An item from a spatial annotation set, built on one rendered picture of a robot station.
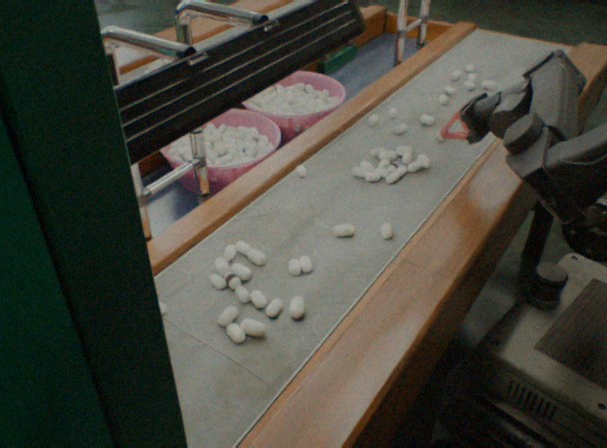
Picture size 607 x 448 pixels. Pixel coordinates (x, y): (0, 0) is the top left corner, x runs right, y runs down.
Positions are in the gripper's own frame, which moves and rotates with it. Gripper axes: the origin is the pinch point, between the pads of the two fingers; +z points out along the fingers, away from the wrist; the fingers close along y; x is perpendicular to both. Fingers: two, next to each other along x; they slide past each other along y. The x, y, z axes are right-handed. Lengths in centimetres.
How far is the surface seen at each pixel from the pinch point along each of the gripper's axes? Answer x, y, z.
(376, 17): -32, -77, 51
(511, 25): 12, -332, 123
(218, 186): -15.0, 30.1, 33.9
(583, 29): 41, -353, 89
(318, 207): -2.1, 27.7, 13.6
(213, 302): -2, 58, 12
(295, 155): -11.9, 17.8, 21.9
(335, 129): -11.4, 2.9, 22.0
